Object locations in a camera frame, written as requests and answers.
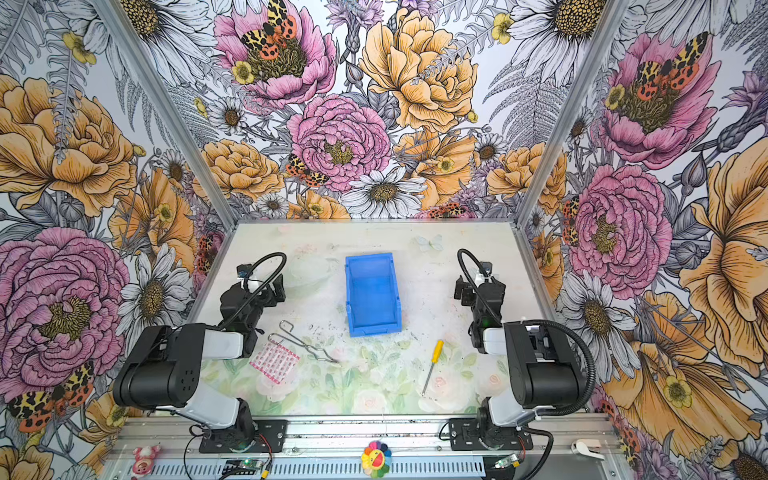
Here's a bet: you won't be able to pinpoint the yellow handled screwdriver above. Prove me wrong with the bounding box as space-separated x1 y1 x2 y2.
421 339 444 396

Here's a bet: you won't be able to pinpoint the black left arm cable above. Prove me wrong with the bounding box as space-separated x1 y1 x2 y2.
217 251 288 332

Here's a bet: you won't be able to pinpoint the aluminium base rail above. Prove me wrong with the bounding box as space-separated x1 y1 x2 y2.
101 414 634 479

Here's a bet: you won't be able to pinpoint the colourful flower toy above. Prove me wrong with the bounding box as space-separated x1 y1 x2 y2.
361 441 392 479

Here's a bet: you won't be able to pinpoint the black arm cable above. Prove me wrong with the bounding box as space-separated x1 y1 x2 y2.
520 319 597 417
217 251 288 332

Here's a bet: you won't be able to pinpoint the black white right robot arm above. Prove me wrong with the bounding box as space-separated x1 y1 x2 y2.
448 262 596 451

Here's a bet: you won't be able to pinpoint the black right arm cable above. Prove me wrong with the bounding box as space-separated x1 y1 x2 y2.
520 319 597 417

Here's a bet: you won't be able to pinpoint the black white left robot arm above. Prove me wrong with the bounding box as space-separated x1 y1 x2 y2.
113 252 287 451

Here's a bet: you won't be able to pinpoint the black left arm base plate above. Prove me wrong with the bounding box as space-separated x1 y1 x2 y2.
199 420 288 454

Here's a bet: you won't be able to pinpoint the pink figurine toy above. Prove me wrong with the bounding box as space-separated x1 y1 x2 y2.
130 444 162 480

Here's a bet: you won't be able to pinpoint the metal tongs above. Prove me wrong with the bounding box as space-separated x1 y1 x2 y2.
267 320 339 364

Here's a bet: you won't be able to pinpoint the white plastic clip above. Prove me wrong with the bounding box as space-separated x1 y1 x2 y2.
571 439 605 461

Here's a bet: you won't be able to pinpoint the blue plastic bin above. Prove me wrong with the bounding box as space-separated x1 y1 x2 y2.
345 253 402 337

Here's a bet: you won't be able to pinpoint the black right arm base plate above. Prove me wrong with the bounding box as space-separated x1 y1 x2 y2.
447 418 533 451

